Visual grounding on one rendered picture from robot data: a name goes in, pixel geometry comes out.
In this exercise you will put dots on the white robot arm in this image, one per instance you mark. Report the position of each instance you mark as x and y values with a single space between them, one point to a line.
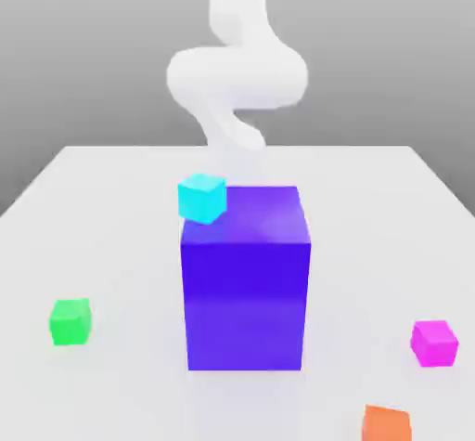
237 77

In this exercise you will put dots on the small cyan cube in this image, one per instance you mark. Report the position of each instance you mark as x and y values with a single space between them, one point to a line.
201 199

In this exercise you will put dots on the small green cube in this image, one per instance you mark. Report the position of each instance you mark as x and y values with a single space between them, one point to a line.
70 323

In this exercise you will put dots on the small magenta cube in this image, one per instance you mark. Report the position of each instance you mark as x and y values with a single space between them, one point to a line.
434 344

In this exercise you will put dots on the small orange cube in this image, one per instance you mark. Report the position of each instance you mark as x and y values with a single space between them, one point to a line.
386 424

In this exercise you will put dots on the large purple box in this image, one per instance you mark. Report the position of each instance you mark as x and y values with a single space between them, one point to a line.
245 300

